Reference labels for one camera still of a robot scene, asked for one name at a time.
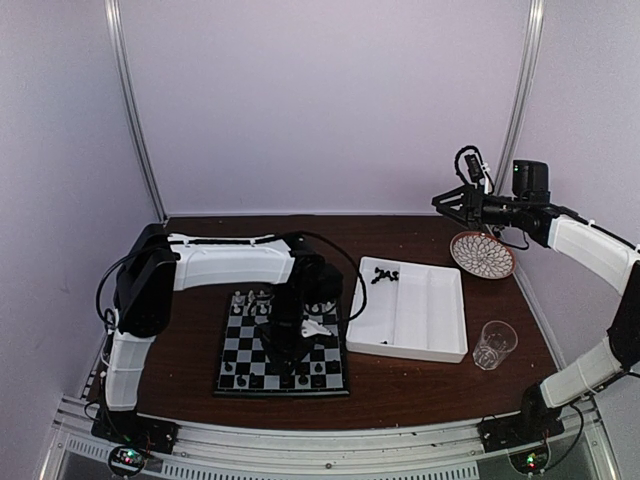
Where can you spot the clear drinking glass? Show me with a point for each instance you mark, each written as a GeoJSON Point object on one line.
{"type": "Point", "coordinates": [497, 340]}

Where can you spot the aluminium frame post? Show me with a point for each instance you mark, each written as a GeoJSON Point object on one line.
{"type": "Point", "coordinates": [529, 60]}
{"type": "Point", "coordinates": [117, 38]}

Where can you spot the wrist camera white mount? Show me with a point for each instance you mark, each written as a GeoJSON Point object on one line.
{"type": "Point", "coordinates": [310, 328]}
{"type": "Point", "coordinates": [478, 171]}

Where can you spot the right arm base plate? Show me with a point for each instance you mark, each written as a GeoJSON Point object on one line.
{"type": "Point", "coordinates": [511, 431]}

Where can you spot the black chess pawn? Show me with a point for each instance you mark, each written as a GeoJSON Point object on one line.
{"type": "Point", "coordinates": [333, 367]}

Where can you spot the right aluminium frame post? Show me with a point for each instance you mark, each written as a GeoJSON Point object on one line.
{"type": "Point", "coordinates": [529, 60]}

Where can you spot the left aluminium frame post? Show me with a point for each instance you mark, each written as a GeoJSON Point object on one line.
{"type": "Point", "coordinates": [117, 38]}

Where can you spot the patterned ceramic plate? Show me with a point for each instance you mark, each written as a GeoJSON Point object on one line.
{"type": "Point", "coordinates": [482, 255]}

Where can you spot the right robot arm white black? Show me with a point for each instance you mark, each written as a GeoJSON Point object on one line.
{"type": "Point", "coordinates": [581, 281]}

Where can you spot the front aluminium rail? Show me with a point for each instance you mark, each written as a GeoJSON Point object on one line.
{"type": "Point", "coordinates": [440, 451]}

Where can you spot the black chess pieces pile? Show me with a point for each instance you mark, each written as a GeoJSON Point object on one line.
{"type": "Point", "coordinates": [381, 274]}

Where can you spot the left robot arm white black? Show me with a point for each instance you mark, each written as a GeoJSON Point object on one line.
{"type": "Point", "coordinates": [160, 264]}

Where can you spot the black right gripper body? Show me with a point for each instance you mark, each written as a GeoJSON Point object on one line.
{"type": "Point", "coordinates": [477, 213]}

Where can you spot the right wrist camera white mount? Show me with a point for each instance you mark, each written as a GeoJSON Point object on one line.
{"type": "Point", "coordinates": [478, 171]}

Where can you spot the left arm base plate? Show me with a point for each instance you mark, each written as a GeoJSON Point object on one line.
{"type": "Point", "coordinates": [140, 432]}

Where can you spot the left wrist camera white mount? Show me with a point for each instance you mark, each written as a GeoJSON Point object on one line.
{"type": "Point", "coordinates": [310, 328]}

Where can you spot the black white chess board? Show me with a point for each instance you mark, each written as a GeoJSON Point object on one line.
{"type": "Point", "coordinates": [260, 360]}

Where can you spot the white chess pieces row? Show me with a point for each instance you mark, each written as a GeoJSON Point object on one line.
{"type": "Point", "coordinates": [252, 304]}

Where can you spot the white plastic compartment tray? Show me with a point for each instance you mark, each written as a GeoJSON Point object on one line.
{"type": "Point", "coordinates": [421, 315]}

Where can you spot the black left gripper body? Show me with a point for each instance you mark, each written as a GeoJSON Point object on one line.
{"type": "Point", "coordinates": [278, 337]}

